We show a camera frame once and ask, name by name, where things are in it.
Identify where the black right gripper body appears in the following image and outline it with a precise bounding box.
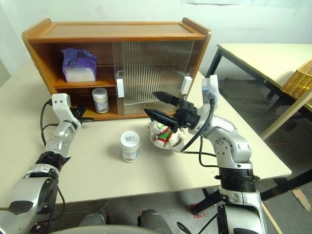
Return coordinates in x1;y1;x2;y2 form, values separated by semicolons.
171;102;201;130

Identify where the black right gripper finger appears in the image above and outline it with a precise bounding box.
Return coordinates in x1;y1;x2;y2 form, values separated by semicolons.
152;91;182;107
143;108;180;130

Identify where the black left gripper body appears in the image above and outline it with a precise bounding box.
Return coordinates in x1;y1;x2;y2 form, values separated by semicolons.
69;107;85;123

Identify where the white jar with blue label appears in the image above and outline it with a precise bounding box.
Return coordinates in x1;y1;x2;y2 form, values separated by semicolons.
92;88;110;114
120;131;140;163

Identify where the white plush dog toy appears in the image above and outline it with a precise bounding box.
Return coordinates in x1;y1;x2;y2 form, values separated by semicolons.
148;117;185;149

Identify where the white door handle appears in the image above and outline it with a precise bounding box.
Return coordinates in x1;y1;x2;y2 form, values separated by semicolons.
116;78;125;98
180;76;192;96

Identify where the ribbed clear sliding door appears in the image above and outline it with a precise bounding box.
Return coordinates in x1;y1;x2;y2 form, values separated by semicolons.
119;40;204;115
111;40;195;118

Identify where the purple tissue pack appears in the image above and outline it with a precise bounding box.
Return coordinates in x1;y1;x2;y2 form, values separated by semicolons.
61;48;98;82

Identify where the wooden cabinet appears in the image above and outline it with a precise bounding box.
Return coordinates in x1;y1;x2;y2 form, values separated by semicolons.
21;17;212;122

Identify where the black table leg brace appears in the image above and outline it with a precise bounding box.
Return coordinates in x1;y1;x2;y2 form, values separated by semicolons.
195;168;312;215

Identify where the grey rounded robot leg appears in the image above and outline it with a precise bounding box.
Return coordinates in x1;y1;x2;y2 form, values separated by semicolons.
141;209;171;230
79;212;108;227

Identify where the red floor tape mark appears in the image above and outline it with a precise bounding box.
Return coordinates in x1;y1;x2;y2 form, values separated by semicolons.
190;203;207;219

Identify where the silver robot torso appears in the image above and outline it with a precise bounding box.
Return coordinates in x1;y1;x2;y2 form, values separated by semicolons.
65;225;171;234

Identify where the yellow wicker basket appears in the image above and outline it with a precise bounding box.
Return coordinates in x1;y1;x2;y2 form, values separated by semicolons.
281;59;312;112

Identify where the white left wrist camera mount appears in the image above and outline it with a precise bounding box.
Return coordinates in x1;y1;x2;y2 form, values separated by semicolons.
51;93;82;127

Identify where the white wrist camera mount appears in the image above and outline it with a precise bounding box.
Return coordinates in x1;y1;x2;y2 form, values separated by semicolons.
51;93;82;127
192;74;219;132

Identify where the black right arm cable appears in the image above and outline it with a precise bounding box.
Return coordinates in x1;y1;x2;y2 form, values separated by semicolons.
180;96;220;169

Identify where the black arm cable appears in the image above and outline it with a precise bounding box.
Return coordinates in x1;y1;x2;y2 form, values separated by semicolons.
40;98;58;147
180;96;220;169

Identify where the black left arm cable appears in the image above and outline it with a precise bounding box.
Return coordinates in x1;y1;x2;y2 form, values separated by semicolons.
40;98;58;147

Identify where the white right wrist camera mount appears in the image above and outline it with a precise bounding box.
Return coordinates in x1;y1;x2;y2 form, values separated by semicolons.
192;74;219;132

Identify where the beige table with black frame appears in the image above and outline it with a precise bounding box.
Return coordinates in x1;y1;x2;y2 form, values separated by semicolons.
206;43;312;141

